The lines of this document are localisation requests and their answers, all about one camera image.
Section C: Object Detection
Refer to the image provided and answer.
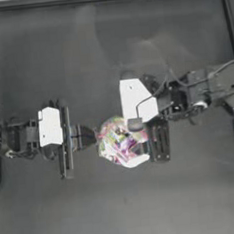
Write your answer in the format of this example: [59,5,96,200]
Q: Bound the clear bag with pink zip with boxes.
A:
[94,112,152,172]

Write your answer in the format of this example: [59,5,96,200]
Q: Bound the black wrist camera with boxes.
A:
[126,117,144,133]

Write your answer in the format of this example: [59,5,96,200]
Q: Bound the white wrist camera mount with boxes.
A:
[119,76,161,125]
[36,106,65,148]

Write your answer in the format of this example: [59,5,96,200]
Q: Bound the black camera cable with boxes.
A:
[134,94,163,120]

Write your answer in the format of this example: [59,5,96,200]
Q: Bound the black table frame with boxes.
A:
[0,0,234,93]

